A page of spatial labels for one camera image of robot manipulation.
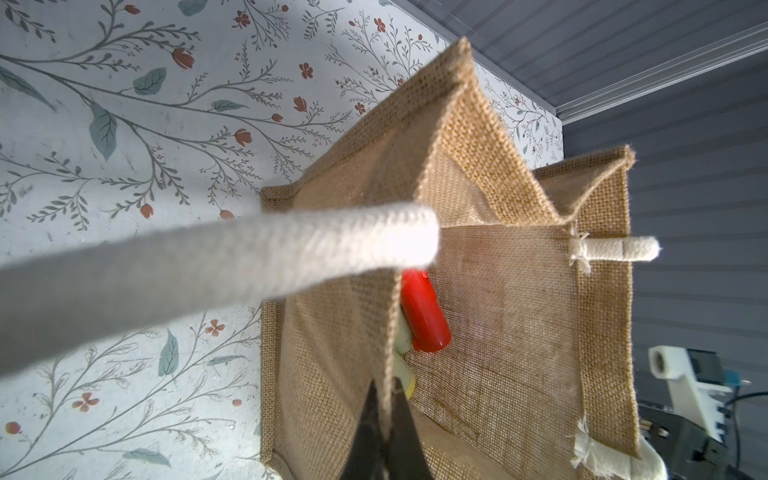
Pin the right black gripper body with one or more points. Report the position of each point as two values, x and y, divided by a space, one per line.
687 450

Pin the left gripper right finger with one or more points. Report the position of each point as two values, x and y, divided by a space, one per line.
404 456

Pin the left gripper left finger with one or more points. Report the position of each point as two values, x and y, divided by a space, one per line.
365 459

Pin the green flashlight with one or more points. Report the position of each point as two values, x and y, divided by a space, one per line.
403 372
403 340

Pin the red flashlight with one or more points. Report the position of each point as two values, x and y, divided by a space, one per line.
429 327

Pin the brown jute tote bag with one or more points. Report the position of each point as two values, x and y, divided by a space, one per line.
532 270

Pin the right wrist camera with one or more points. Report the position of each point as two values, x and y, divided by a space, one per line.
697 384

